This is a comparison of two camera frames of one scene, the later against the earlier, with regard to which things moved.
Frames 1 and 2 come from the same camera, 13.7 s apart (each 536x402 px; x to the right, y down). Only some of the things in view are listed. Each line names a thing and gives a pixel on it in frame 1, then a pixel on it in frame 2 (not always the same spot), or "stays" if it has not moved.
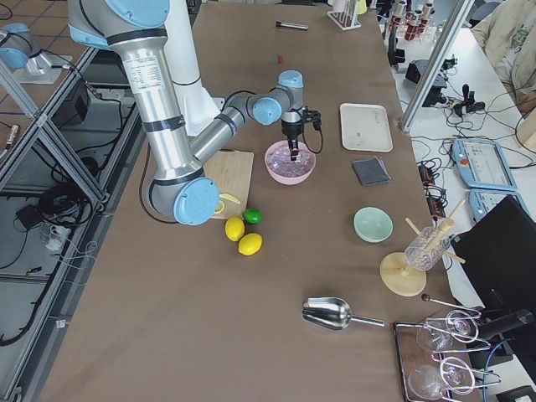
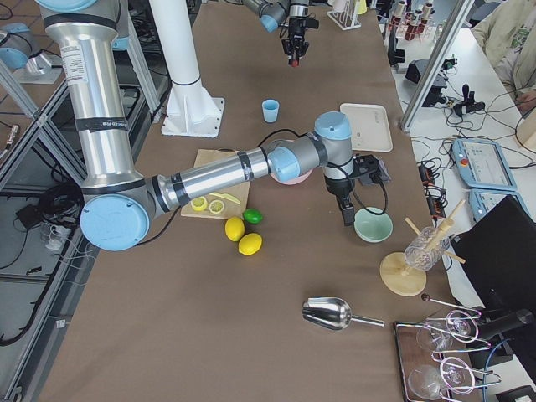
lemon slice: (219, 208) stays
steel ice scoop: (332, 314) stays
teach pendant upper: (481, 165) stays
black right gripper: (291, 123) to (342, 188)
